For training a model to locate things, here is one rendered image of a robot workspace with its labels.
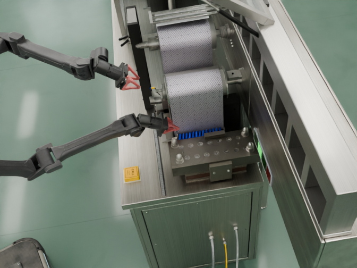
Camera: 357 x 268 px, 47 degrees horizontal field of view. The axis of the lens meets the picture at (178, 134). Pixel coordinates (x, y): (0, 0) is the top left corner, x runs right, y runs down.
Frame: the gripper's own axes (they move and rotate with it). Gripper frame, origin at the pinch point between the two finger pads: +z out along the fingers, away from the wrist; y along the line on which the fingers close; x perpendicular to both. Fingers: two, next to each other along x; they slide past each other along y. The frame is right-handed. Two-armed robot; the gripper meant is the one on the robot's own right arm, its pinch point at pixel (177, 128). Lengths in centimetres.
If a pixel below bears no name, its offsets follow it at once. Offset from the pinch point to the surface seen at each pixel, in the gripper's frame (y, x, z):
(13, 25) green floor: -297, -172, -84
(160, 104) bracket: -10.3, 3.0, -8.6
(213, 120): 0.2, 9.6, 14.3
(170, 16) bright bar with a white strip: -33, 35, -15
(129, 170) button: 8.7, -25.3, -14.8
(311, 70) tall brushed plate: 16, 58, 26
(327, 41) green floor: -179, -12, 191
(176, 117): 0.3, 6.3, -3.4
